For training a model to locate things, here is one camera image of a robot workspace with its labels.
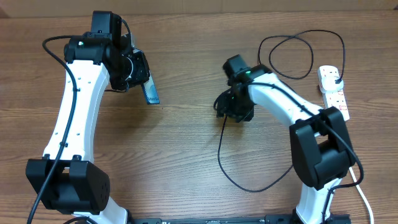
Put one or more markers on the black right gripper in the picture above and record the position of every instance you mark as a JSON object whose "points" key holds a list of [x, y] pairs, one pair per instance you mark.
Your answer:
{"points": [[226, 108]]}

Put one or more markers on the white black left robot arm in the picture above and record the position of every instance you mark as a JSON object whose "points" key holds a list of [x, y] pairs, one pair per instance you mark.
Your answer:
{"points": [[66, 178]]}

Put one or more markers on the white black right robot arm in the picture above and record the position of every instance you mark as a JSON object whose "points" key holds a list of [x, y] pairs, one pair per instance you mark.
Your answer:
{"points": [[321, 149]]}

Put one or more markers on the blue Galaxy smartphone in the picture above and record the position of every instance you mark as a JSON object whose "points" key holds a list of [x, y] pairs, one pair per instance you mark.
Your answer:
{"points": [[150, 92]]}

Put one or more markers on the white charger plug adapter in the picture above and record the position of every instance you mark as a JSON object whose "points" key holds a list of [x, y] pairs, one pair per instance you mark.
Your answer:
{"points": [[330, 85]]}

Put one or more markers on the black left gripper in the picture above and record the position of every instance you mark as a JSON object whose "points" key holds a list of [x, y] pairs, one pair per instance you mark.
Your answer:
{"points": [[143, 73]]}

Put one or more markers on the white power strip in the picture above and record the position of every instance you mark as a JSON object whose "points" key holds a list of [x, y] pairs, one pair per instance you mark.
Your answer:
{"points": [[336, 99]]}

